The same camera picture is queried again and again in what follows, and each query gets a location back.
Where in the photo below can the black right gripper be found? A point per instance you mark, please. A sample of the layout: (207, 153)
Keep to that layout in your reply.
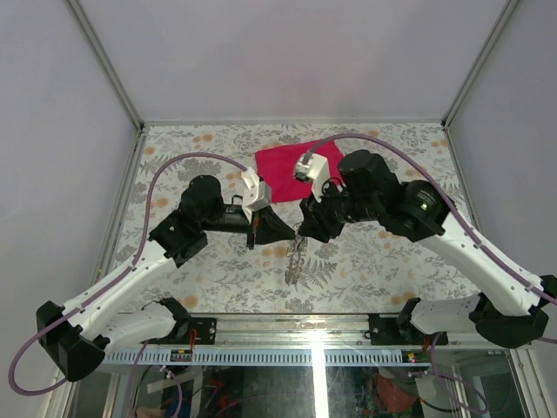
(316, 223)

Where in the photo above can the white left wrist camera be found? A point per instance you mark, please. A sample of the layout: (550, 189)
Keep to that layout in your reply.
(257, 194)

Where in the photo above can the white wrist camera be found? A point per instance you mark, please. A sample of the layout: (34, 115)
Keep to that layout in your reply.
(257, 194)
(313, 169)

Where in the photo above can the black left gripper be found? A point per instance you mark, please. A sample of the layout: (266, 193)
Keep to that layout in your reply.
(268, 227)

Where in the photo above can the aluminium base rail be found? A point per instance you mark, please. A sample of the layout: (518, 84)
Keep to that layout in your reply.
(282, 340)

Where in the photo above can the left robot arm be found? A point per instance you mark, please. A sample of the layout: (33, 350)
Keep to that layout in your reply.
(79, 334)

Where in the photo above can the pink cloth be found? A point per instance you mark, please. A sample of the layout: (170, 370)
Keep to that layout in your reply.
(276, 166)

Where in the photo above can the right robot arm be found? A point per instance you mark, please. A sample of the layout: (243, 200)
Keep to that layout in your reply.
(507, 311)

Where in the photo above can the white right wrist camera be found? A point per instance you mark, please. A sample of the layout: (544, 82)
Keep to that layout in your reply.
(313, 169)

